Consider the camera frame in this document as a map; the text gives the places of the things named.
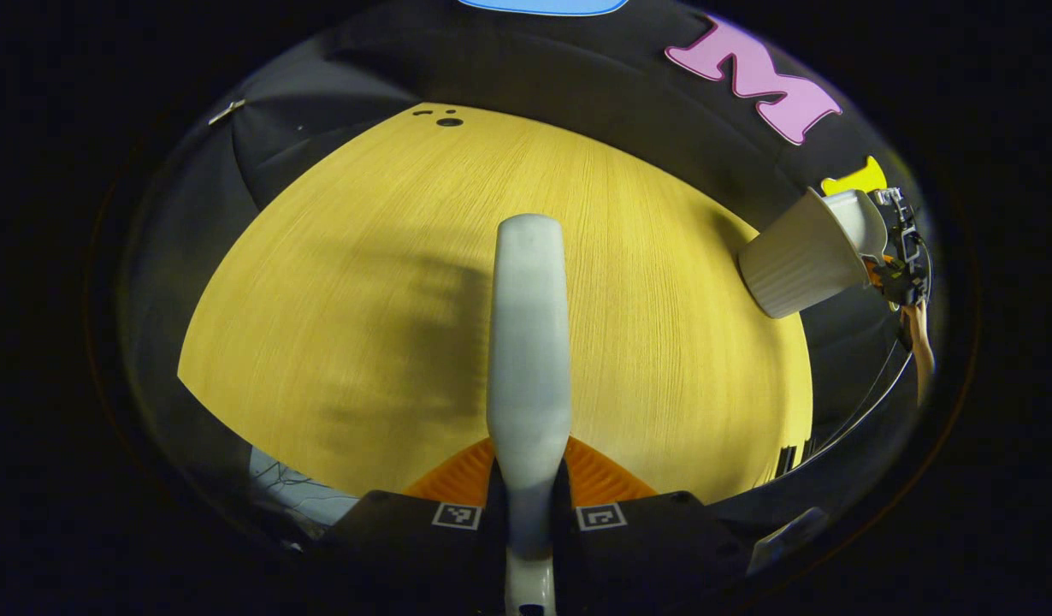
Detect black backdrop cloth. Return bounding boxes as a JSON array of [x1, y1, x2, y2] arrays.
[[120, 0, 929, 548]]

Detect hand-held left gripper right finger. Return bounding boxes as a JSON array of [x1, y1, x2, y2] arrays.
[[552, 436, 751, 610]]

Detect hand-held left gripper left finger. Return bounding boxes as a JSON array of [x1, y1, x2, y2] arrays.
[[319, 439, 506, 604]]

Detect small white broom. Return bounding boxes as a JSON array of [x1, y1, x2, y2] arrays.
[[488, 214, 574, 616]]

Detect white dustpan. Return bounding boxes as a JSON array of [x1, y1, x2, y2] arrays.
[[824, 190, 889, 262]]

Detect wooden desktop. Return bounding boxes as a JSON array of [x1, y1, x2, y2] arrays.
[[177, 103, 814, 506]]

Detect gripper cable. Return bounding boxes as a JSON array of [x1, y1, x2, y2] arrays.
[[791, 338, 916, 471]]

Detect white ribbed garbage bin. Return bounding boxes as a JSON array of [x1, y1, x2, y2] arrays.
[[738, 188, 871, 319]]

